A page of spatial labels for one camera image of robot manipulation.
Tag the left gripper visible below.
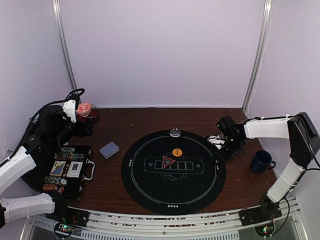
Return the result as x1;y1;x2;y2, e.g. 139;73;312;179
52;116;95;150

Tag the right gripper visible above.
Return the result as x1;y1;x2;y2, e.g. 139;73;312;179
212;136;244;165

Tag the orange round blind button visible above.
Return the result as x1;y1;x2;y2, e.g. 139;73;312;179
172;148;183;157

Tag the clear acrylic dealer button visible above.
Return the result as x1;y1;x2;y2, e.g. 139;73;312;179
169;128;181;138

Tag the red triangle marker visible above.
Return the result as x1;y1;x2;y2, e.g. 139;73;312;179
162;156;175;168

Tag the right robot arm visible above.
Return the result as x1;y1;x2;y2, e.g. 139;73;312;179
207;111;320;221

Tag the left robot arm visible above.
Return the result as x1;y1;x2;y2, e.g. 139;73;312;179
0;100;97;227

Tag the red patterned bowl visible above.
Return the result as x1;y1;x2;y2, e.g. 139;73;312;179
76;102;98;123

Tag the blue playing card deck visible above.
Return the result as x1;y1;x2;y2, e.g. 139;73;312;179
99;141;120;159

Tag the dark blue mug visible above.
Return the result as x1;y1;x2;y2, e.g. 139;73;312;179
250;150;276;174

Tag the black poker chip case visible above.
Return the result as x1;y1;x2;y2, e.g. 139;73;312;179
22;145;95;200

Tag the card deck in case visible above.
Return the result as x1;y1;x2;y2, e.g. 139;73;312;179
49;160;66;177
66;161;83;178

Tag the round black poker mat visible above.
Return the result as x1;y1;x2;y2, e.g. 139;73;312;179
121;130;227;216

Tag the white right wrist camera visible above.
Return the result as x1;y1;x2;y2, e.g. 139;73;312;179
206;135;226;150

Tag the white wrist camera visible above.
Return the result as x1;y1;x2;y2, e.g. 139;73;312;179
62;99;77;123
206;135;226;150

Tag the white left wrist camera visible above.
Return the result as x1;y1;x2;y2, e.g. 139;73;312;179
62;99;77;123

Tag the front aluminium rail base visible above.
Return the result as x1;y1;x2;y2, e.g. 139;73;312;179
22;196;301;240

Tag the left aluminium frame post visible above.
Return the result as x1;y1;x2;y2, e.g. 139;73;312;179
52;0;78;90

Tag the aluminium frame post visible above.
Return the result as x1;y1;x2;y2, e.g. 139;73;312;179
52;0;78;90
241;0;274;114

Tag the right aluminium frame post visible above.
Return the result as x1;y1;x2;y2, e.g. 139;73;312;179
241;0;274;114

